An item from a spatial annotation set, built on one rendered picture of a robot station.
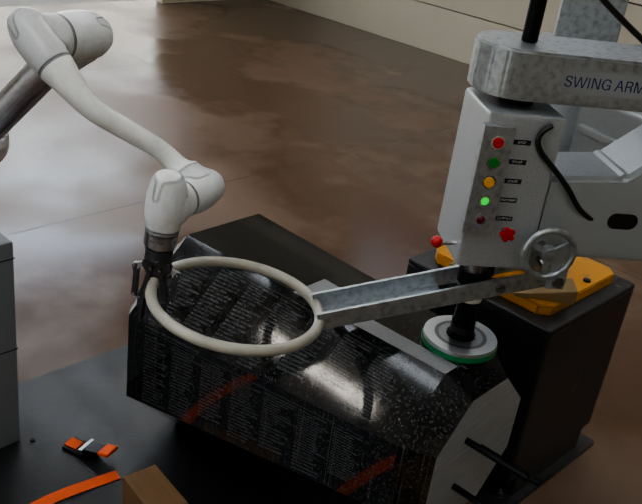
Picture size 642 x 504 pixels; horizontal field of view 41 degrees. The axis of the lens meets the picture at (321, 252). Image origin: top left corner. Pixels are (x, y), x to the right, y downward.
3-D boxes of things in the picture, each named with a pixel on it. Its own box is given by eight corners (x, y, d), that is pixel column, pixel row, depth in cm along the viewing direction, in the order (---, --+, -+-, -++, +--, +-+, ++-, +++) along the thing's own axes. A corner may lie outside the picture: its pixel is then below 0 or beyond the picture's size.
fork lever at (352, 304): (546, 256, 249) (545, 241, 246) (571, 289, 232) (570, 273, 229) (312, 301, 246) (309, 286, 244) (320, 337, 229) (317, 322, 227)
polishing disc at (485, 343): (490, 323, 256) (491, 319, 256) (502, 363, 237) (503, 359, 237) (420, 314, 256) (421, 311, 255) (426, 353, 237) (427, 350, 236)
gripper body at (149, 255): (139, 248, 225) (136, 278, 229) (171, 255, 225) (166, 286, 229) (148, 236, 232) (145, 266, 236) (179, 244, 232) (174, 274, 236)
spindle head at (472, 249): (553, 246, 249) (594, 97, 229) (582, 283, 230) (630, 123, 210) (433, 238, 243) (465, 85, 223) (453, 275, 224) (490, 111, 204)
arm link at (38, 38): (52, 51, 218) (88, 45, 229) (9, -4, 219) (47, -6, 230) (28, 84, 225) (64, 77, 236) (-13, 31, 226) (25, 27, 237)
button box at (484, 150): (488, 230, 220) (513, 124, 207) (492, 234, 218) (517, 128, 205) (459, 228, 219) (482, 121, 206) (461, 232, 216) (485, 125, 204)
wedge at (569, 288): (569, 290, 291) (572, 278, 289) (574, 305, 282) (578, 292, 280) (510, 282, 291) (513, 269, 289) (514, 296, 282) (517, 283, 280)
